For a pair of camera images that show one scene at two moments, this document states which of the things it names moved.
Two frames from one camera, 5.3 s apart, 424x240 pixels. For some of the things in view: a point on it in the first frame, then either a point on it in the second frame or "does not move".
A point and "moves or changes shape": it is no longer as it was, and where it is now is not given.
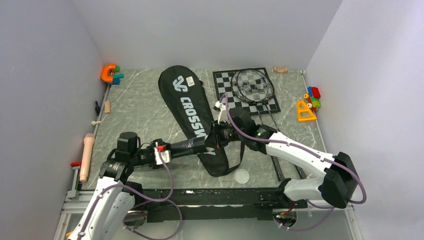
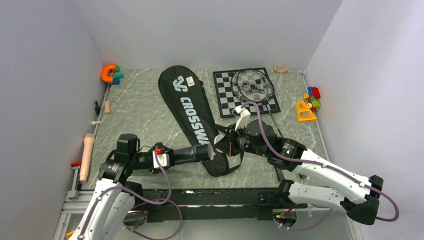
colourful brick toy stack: [313, 97] does not move
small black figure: [97, 108] does not move
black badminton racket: [256, 85] does not move
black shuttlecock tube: [194, 146] -> [196, 153]
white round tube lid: [241, 176] moves or changes shape
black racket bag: [185, 93] does not move
